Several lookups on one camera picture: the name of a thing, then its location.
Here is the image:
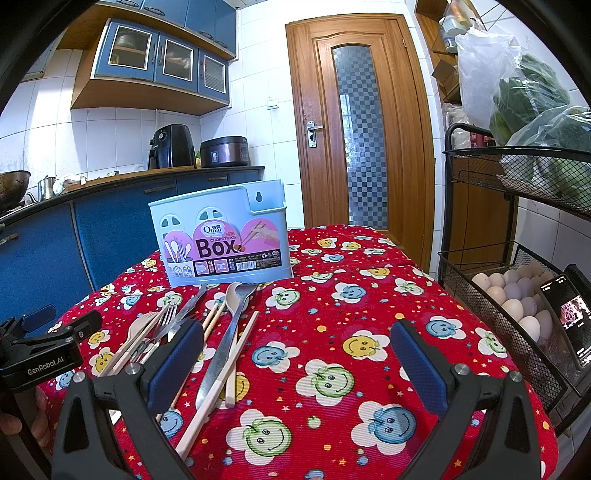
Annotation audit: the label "green vegetables in bag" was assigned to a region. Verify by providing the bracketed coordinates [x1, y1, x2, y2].
[489, 54, 590, 208]

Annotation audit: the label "steel spoon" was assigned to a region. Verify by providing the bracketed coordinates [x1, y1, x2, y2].
[224, 282, 243, 409]

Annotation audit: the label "silver door handle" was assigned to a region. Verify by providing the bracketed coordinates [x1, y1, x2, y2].
[305, 120, 324, 149]

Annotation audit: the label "black wire trolley rack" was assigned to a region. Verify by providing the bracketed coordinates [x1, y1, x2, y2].
[439, 123, 590, 439]

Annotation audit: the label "beige wooden chopstick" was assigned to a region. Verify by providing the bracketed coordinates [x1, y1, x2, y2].
[175, 311, 259, 460]

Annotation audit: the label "smartphone with dark screen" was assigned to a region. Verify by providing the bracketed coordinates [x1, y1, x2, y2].
[540, 274, 590, 370]

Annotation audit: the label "blue base cabinet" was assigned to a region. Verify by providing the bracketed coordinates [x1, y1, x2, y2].
[0, 166, 263, 319]

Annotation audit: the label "steel fork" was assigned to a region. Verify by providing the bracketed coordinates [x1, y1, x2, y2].
[130, 306, 177, 363]

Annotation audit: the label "person left hand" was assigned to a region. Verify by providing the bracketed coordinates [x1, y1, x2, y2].
[0, 386, 51, 449]

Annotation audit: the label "white egg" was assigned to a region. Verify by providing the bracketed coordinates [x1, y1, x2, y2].
[501, 299, 525, 322]
[486, 285, 507, 305]
[518, 316, 541, 342]
[472, 273, 491, 291]

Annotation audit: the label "red smiley flower tablecloth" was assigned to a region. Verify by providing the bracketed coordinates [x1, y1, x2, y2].
[36, 224, 560, 480]

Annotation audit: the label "steel wok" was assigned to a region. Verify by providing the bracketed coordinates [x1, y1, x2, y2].
[0, 170, 30, 211]

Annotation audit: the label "brown wooden door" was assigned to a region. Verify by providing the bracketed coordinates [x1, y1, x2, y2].
[286, 13, 435, 269]

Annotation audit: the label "blue wall cabinet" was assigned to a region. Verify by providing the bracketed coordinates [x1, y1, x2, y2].
[58, 0, 236, 116]

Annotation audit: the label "dark rice cooker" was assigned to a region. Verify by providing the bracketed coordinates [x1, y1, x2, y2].
[200, 136, 250, 168]

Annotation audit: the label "white plastic bag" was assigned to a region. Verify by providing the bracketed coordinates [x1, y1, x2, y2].
[456, 28, 522, 129]

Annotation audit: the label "black air fryer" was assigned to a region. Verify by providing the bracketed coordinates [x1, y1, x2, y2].
[147, 124, 195, 169]

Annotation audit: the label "light blue utensil holder box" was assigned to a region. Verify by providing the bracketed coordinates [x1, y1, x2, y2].
[148, 180, 293, 287]

